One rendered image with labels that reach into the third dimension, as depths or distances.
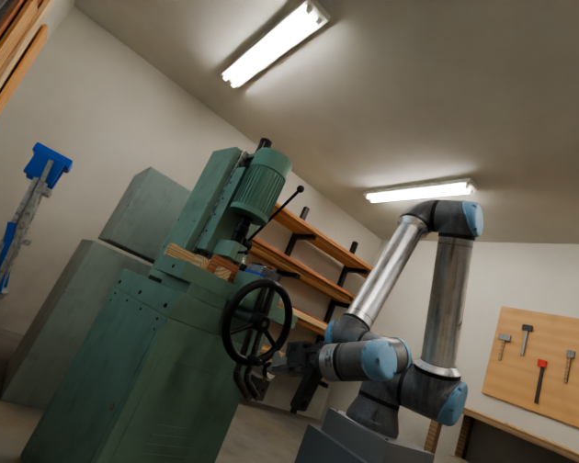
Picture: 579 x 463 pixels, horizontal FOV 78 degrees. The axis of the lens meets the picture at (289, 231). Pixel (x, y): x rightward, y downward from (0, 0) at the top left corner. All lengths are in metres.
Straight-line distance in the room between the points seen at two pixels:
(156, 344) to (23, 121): 2.85
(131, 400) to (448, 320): 1.03
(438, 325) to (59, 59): 3.63
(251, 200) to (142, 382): 0.76
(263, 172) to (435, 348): 0.93
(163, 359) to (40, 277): 2.53
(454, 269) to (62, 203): 3.20
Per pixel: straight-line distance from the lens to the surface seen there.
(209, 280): 1.30
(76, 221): 3.70
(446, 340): 1.32
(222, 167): 1.74
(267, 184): 1.53
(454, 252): 1.29
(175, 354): 1.31
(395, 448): 1.34
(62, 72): 3.95
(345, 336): 1.04
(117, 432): 1.34
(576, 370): 4.08
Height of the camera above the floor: 0.79
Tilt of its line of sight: 16 degrees up
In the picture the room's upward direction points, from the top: 23 degrees clockwise
